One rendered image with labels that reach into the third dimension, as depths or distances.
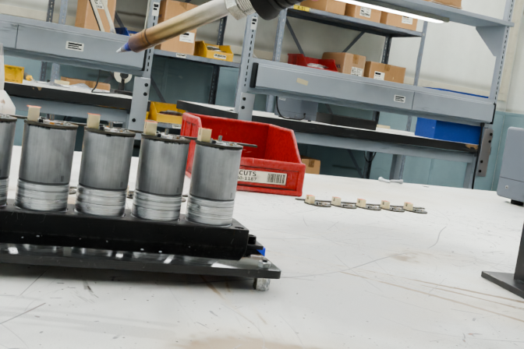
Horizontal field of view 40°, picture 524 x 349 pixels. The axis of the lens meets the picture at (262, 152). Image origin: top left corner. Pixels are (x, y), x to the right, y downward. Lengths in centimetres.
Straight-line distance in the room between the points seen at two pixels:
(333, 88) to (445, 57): 321
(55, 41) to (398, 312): 235
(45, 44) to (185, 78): 249
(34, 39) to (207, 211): 228
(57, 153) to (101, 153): 2
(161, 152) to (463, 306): 17
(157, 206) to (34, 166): 6
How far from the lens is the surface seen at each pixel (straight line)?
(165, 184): 35
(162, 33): 31
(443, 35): 616
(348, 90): 309
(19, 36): 261
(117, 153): 35
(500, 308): 39
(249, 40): 289
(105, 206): 35
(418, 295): 38
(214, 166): 36
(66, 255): 32
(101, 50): 266
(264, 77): 289
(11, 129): 35
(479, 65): 643
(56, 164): 35
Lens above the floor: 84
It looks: 5 degrees down
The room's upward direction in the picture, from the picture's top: 8 degrees clockwise
